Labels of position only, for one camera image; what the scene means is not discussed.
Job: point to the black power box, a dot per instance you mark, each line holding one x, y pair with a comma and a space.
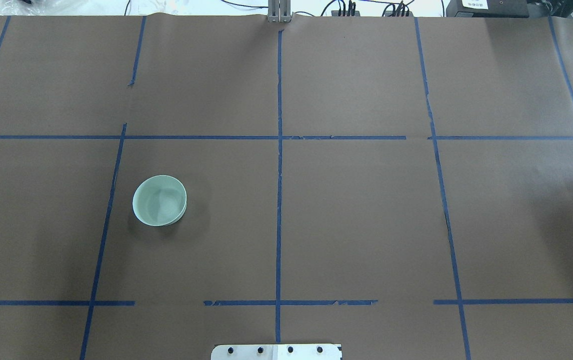
487, 9

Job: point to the aluminium frame post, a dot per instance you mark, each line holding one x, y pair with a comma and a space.
279, 11

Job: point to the brown paper table cover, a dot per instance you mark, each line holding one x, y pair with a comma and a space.
400, 187

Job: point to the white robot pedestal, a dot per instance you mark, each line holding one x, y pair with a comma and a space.
298, 351

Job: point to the light green bowl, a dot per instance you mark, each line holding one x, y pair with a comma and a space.
160, 201

